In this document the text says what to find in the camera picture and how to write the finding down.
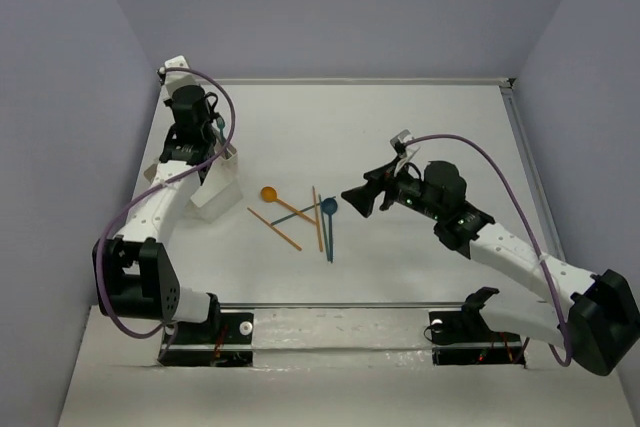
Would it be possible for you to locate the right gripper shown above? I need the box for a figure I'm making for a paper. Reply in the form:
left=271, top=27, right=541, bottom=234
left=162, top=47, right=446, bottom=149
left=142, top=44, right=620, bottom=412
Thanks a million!
left=340, top=155, right=444, bottom=222

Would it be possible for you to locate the blue plastic spoon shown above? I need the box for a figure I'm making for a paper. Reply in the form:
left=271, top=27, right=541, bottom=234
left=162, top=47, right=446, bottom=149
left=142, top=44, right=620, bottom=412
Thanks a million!
left=322, top=197, right=338, bottom=263

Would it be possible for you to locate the teal fork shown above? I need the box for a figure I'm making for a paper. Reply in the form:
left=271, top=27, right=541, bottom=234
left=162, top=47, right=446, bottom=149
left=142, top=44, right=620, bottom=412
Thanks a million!
left=215, top=116, right=226, bottom=145

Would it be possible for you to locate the orange plastic spoon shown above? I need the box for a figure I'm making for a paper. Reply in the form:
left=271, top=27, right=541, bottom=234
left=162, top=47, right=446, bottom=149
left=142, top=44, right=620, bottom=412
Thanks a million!
left=259, top=186, right=317, bottom=225

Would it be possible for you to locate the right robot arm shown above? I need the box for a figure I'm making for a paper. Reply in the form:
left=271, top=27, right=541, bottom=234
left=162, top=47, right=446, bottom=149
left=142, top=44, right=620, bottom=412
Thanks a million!
left=341, top=160, right=639, bottom=376

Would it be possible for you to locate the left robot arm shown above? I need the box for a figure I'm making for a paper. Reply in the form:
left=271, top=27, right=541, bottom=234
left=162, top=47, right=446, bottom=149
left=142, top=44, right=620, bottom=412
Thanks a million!
left=93, top=84, right=221, bottom=342

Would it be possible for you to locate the teal chopstick crossing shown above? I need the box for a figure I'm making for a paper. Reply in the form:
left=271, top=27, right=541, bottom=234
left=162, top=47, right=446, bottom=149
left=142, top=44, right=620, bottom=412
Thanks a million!
left=271, top=203, right=319, bottom=225

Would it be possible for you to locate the white utensil caddy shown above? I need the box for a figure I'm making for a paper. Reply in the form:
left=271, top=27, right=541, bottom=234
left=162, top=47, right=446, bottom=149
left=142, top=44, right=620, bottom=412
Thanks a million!
left=143, top=141, right=245, bottom=223

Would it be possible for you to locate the orange chopstick middle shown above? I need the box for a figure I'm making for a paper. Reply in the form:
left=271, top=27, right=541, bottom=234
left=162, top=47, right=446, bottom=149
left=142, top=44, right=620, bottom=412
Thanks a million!
left=312, top=185, right=324, bottom=253

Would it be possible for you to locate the orange chopstick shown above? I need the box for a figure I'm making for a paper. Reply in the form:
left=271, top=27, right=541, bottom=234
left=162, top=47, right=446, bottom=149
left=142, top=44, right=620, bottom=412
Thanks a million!
left=246, top=207, right=302, bottom=252
left=312, top=185, right=324, bottom=253

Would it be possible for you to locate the orange chopstick left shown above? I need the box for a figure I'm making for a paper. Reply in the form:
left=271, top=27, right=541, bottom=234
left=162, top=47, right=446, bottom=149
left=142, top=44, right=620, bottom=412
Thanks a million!
left=246, top=207, right=302, bottom=252

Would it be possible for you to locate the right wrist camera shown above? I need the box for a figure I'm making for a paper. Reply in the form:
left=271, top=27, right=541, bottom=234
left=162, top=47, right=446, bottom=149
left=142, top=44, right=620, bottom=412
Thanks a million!
left=390, top=129, right=420, bottom=175

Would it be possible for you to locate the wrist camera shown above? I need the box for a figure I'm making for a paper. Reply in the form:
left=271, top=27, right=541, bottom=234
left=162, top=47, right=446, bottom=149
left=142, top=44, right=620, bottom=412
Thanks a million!
left=390, top=129, right=420, bottom=175
left=158, top=55, right=199, bottom=101

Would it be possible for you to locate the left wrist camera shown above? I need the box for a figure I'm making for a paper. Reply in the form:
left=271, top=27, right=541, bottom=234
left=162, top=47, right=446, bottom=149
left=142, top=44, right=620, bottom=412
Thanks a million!
left=158, top=55, right=199, bottom=101

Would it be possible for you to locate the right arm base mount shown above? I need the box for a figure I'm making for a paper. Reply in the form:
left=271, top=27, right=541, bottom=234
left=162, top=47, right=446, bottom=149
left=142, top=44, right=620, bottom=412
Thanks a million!
left=423, top=287, right=528, bottom=366

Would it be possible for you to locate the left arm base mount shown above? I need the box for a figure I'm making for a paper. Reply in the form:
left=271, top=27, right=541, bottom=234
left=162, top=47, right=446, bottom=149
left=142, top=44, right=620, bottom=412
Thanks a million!
left=157, top=305, right=255, bottom=368

